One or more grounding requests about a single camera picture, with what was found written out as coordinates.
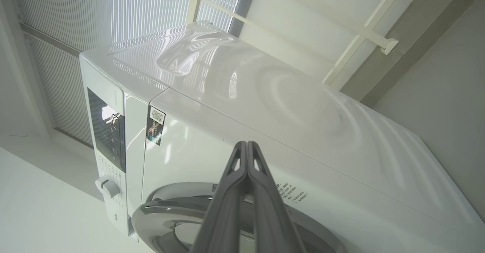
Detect white wall rail frame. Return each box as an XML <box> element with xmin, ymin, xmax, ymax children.
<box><xmin>199</xmin><ymin>0</ymin><xmax>411</xmax><ymax>87</ymax></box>

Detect white window blinds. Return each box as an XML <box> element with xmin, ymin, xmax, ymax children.
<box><xmin>15</xmin><ymin>0</ymin><xmax>245</xmax><ymax>147</ymax></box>

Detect white washer control knob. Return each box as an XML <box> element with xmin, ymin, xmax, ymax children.
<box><xmin>95</xmin><ymin>175</ymin><xmax>121</xmax><ymax>199</ymax></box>

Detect printed text label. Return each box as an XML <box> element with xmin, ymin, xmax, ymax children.
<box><xmin>276</xmin><ymin>183</ymin><xmax>309</xmax><ymax>205</ymax></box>

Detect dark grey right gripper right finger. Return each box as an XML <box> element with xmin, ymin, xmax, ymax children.
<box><xmin>246</xmin><ymin>141</ymin><xmax>307</xmax><ymax>253</ymax></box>

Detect black round glass washer door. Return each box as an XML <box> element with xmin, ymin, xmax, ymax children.
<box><xmin>131</xmin><ymin>182</ymin><xmax>347</xmax><ymax>253</ymax></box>

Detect black washer display panel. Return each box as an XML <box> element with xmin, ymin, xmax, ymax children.
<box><xmin>87</xmin><ymin>87</ymin><xmax>126</xmax><ymax>173</ymax></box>

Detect white front-load washing machine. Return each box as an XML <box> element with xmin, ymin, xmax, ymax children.
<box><xmin>79</xmin><ymin>20</ymin><xmax>485</xmax><ymax>253</ymax></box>

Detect QR code sticker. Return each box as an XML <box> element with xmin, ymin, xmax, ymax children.
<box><xmin>146</xmin><ymin>106</ymin><xmax>166</xmax><ymax>146</ymax></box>

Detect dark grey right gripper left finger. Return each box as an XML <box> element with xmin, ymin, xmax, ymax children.
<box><xmin>191</xmin><ymin>141</ymin><xmax>248</xmax><ymax>253</ymax></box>

